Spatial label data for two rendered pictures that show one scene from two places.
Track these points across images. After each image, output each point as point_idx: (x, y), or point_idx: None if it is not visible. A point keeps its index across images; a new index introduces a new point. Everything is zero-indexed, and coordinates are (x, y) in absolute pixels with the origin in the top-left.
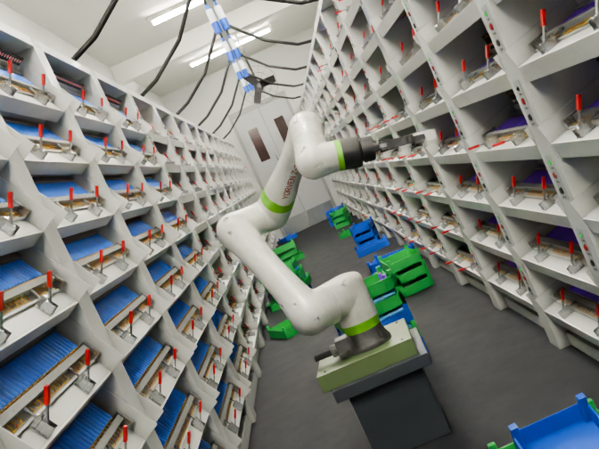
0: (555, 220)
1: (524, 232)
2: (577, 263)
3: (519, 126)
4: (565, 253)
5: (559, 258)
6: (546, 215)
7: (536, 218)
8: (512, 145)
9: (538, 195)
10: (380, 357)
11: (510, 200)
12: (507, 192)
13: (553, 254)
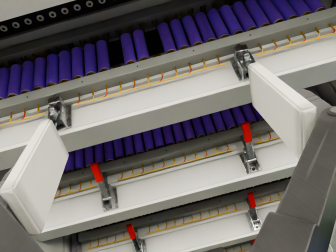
0: (288, 172)
1: (60, 244)
2: (256, 213)
3: (146, 56)
4: (176, 221)
5: (179, 232)
6: (268, 174)
7: (200, 197)
8: (220, 84)
9: (155, 168)
10: None
11: (102, 204)
12: None
13: (156, 234)
